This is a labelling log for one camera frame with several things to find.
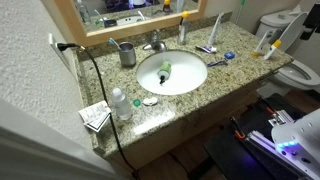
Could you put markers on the purple toothpaste tube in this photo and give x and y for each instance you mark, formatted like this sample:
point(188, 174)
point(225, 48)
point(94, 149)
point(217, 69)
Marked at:
point(207, 49)

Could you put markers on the clear plastic bottle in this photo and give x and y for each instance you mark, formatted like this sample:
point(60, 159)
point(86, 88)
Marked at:
point(121, 104)

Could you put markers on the spray bottle yellow cap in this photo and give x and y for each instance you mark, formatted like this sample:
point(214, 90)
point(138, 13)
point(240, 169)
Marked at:
point(182, 28)

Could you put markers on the chrome faucet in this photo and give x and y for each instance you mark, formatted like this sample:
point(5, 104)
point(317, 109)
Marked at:
point(156, 44)

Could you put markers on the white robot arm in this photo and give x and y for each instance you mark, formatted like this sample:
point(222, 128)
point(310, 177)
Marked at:
point(299, 143)

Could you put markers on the white wall outlet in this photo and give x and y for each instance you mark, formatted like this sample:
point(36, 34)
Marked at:
point(61, 55)

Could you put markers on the wood framed mirror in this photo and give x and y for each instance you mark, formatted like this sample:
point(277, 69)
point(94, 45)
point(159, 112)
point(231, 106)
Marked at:
point(92, 22)

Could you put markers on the grey metal cup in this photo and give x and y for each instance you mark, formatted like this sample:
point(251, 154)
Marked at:
point(127, 54)

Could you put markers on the white toilet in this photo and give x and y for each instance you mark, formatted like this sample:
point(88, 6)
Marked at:
point(286, 26)

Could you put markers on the blue razor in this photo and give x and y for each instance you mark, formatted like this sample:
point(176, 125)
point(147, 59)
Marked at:
point(222, 62)

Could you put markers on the white CeraVe tube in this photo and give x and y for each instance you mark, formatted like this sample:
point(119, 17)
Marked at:
point(214, 32)

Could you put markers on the green soap bottle in sink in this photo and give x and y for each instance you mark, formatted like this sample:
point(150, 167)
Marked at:
point(164, 72)

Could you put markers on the white contact lens case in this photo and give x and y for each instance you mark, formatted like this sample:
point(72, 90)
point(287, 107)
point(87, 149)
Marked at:
point(150, 101)

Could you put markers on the white oval sink basin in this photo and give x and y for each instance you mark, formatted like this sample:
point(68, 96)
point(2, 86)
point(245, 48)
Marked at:
point(188, 72)

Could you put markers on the blue toothbrush in cup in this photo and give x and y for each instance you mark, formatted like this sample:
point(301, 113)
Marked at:
point(112, 41)

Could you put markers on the green bottle cap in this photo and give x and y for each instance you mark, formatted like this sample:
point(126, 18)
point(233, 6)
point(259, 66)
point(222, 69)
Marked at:
point(136, 102)

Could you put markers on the wooden vanity cabinet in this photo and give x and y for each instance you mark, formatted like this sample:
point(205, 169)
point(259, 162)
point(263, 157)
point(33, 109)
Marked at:
point(154, 130)

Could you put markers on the black robot cart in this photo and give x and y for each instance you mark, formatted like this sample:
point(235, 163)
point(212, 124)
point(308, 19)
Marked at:
point(245, 150)

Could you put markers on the blue floss box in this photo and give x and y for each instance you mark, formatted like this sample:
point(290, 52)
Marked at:
point(229, 55)

